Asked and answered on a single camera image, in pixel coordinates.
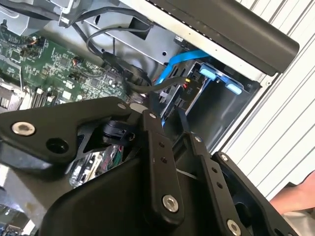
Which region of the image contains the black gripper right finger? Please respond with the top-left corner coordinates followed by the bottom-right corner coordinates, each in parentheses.
top-left (177, 109), bottom-right (300, 236)

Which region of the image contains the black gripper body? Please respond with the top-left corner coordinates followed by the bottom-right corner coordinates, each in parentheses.
top-left (39, 147), bottom-right (224, 236)

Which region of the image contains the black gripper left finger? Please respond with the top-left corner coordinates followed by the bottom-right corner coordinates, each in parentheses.
top-left (0, 97), bottom-right (186, 223)

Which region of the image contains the black disk power wire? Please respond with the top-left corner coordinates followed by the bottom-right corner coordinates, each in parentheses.
top-left (102, 51), bottom-right (199, 110)

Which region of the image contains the hard disk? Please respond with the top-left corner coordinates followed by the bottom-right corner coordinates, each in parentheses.
top-left (159, 61), bottom-right (220, 118)

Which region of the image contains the blue disk wire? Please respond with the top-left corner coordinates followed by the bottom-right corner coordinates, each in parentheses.
top-left (156, 49), bottom-right (210, 128)

